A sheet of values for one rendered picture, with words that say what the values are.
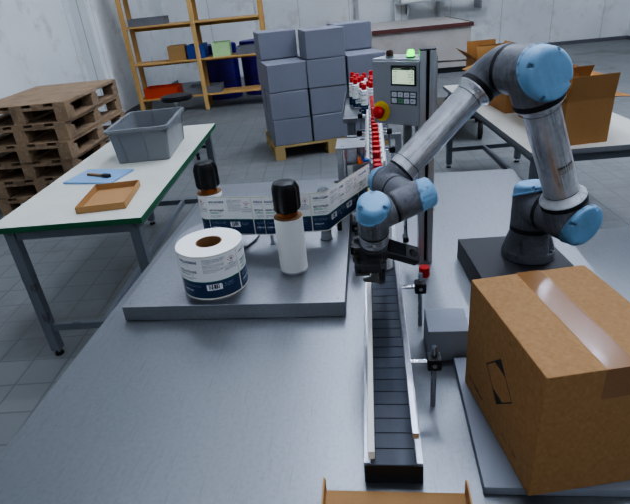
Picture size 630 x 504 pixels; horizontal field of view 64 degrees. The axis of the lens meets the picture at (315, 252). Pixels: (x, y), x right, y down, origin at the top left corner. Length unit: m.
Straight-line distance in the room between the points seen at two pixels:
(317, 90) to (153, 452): 4.94
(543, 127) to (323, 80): 4.57
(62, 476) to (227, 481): 0.35
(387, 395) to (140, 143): 2.61
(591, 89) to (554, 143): 1.83
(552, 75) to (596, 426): 0.71
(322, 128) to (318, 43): 0.89
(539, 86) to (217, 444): 1.03
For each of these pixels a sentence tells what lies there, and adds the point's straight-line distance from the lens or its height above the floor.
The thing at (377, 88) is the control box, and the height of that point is 1.39.
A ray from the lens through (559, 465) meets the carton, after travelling 1.01.
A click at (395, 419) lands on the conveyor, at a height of 0.88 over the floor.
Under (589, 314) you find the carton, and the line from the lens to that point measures 1.01.
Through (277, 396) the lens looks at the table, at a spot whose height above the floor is 0.83.
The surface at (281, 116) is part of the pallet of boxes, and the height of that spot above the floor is 0.49.
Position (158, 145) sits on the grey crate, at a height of 0.90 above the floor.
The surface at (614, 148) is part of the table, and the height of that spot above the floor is 0.76.
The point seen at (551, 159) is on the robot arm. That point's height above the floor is 1.26.
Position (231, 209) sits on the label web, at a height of 1.02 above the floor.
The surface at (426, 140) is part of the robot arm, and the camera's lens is 1.29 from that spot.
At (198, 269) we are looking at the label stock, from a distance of 1.49.
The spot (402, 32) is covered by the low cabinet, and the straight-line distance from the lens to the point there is 10.72.
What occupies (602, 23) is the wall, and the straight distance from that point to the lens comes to 14.87.
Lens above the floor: 1.66
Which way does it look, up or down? 27 degrees down
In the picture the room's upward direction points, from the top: 6 degrees counter-clockwise
